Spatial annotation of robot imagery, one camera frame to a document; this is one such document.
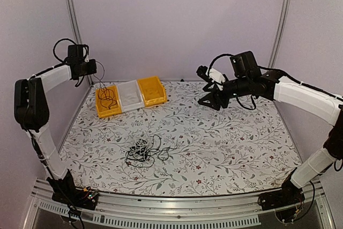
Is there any black cable bundle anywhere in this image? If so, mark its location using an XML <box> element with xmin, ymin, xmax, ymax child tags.
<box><xmin>124</xmin><ymin>132</ymin><xmax>179</xmax><ymax>168</ymax></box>

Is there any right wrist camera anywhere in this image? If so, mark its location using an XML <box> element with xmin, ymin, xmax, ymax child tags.
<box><xmin>196</xmin><ymin>65</ymin><xmax>228</xmax><ymax>91</ymax></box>

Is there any yellow plastic bin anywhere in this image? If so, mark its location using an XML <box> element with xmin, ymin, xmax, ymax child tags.
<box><xmin>137</xmin><ymin>76</ymin><xmax>167</xmax><ymax>107</ymax></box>
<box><xmin>95</xmin><ymin>85</ymin><xmax>122</xmax><ymax>118</ymax></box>

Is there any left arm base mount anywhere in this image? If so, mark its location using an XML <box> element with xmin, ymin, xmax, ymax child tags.
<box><xmin>47</xmin><ymin>170</ymin><xmax>99</xmax><ymax>210</ymax></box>

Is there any front aluminium rail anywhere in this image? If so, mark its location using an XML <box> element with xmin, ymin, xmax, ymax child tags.
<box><xmin>23</xmin><ymin>179</ymin><xmax>338</xmax><ymax>228</ymax></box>

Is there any white translucent plastic bin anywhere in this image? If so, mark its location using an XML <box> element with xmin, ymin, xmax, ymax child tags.
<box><xmin>117</xmin><ymin>80</ymin><xmax>144</xmax><ymax>113</ymax></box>

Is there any right yellow plastic bin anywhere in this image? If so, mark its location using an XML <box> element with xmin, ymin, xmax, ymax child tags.
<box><xmin>137</xmin><ymin>76</ymin><xmax>167</xmax><ymax>107</ymax></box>

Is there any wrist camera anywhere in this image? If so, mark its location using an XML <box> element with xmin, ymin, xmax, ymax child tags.
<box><xmin>81</xmin><ymin>45</ymin><xmax>89</xmax><ymax>63</ymax></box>
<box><xmin>196</xmin><ymin>65</ymin><xmax>228</xmax><ymax>91</ymax></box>

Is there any purple black thin cable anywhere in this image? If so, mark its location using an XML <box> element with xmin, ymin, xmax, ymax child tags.
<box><xmin>107</xmin><ymin>96</ymin><xmax>120</xmax><ymax>112</ymax></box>

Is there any left yellow plastic bin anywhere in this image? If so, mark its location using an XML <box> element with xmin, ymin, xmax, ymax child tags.
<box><xmin>95</xmin><ymin>85</ymin><xmax>122</xmax><ymax>118</ymax></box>

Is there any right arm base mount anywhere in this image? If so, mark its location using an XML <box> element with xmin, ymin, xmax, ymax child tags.
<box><xmin>257</xmin><ymin>182</ymin><xmax>305</xmax><ymax>224</ymax></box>

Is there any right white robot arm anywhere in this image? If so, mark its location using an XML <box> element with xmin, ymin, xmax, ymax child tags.
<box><xmin>196</xmin><ymin>51</ymin><xmax>342</xmax><ymax>205</ymax></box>

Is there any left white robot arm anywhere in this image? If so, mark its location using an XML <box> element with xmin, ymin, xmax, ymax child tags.
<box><xmin>14</xmin><ymin>38</ymin><xmax>97</xmax><ymax>180</ymax></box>

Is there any right aluminium frame post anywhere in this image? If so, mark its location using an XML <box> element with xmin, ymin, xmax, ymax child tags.
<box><xmin>267</xmin><ymin>0</ymin><xmax>291</xmax><ymax>68</ymax></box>

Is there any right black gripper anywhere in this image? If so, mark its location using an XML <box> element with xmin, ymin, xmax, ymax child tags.
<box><xmin>197</xmin><ymin>76</ymin><xmax>251</xmax><ymax>111</ymax></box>

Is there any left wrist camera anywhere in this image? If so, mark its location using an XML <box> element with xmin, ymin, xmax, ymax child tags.
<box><xmin>81</xmin><ymin>45</ymin><xmax>89</xmax><ymax>63</ymax></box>

